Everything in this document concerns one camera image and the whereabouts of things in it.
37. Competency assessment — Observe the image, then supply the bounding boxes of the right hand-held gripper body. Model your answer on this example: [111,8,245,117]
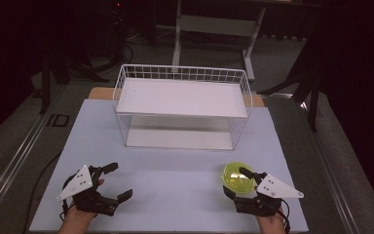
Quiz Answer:
[234,173,305,217]

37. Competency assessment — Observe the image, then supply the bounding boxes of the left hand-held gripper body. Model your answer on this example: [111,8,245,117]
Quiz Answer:
[56,165,120,217]

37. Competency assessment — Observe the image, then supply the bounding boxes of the green translucent bowl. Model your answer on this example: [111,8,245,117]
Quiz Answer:
[221,161,256,196]

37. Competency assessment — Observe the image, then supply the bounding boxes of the person's left hand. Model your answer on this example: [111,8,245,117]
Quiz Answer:
[65,203,96,225]

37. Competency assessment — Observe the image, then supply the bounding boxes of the person's right hand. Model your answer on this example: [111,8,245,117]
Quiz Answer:
[256,210,287,234]

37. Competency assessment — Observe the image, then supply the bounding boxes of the light blue table sheet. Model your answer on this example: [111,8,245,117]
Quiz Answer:
[28,98,310,234]

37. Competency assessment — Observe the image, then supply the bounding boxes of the black floor socket box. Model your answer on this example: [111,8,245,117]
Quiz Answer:
[46,113,71,129]

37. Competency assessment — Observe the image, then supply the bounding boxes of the black metal stand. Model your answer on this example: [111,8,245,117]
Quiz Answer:
[38,38,71,115]
[258,32,324,133]

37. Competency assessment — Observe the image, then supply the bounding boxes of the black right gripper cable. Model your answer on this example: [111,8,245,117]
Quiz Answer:
[280,199,292,234]

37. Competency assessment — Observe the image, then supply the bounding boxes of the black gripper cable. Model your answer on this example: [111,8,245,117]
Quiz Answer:
[21,150,71,234]
[280,199,292,234]

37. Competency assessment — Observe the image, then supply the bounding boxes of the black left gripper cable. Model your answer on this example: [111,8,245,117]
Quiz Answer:
[21,150,71,234]

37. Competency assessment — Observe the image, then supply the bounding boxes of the metal floor rail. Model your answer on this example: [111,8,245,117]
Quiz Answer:
[0,83,67,222]
[299,99,362,234]

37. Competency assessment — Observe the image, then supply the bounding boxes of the white wire shelf rack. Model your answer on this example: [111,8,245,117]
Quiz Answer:
[112,63,253,152]

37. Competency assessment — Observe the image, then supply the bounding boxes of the black floor cables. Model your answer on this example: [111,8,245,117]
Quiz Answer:
[62,40,135,83]

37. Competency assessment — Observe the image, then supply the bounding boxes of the white metal table frame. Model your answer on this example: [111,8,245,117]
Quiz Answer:
[170,0,268,82]

